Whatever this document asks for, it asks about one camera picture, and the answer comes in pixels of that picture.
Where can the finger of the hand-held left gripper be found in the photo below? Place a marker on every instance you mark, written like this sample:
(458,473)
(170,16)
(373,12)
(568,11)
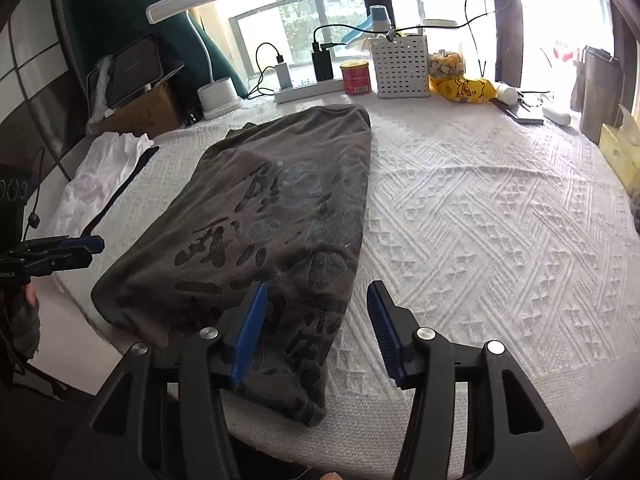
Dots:
(92,244)
(65,263)

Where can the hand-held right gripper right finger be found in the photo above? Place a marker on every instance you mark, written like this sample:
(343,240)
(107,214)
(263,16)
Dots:
(385,330)

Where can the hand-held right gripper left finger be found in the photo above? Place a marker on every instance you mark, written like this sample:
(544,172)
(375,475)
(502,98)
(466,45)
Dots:
(247,330)

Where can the grey printed t-shirt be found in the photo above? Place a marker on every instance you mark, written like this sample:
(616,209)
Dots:
(280,200)

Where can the person's left hand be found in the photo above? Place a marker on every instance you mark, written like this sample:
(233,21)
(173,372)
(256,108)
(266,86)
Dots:
(24,325)

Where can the white garment with black trim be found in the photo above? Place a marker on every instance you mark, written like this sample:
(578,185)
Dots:
(105,175)

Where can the white textured tablecloth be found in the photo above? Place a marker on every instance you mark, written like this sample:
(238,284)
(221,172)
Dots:
(475,220)

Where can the white desk lamp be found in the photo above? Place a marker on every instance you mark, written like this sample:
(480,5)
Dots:
(217,97)

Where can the green curtain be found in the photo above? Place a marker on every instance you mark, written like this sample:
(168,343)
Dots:
(125,10)

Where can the white power strip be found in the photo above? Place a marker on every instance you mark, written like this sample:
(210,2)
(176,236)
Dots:
(310,91)

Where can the yellow curtain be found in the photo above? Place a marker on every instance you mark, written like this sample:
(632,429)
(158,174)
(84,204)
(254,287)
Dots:
(200,20)

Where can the yellow snack bag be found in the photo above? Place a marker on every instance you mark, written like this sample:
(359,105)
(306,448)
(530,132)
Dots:
(462,90)

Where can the red tin can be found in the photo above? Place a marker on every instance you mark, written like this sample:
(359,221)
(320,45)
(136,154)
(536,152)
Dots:
(355,79)

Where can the white charger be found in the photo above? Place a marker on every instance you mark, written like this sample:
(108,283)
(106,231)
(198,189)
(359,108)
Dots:
(283,76)

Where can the grey power bank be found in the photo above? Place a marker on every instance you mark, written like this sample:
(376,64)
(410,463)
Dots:
(522,116)

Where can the white perforated basket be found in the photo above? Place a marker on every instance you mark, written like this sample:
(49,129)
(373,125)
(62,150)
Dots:
(400,67)

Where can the white bottle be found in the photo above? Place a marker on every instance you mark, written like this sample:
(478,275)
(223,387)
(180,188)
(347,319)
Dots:
(506,93)

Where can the glass jar of snacks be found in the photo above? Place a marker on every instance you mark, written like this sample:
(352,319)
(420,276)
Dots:
(446,64)

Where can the black charger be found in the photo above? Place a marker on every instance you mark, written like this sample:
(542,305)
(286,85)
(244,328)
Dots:
(322,62)

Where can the white earbuds case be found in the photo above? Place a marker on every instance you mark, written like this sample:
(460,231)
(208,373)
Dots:
(556,115)

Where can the yellow tissue box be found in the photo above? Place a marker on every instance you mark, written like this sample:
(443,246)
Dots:
(620,152)

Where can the blue plastic bag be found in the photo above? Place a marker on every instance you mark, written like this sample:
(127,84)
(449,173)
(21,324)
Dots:
(360,32)

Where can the balcony railing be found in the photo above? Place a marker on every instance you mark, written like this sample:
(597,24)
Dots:
(280,7)

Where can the grey steel tumbler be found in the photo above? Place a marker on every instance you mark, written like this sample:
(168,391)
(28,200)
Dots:
(597,95)

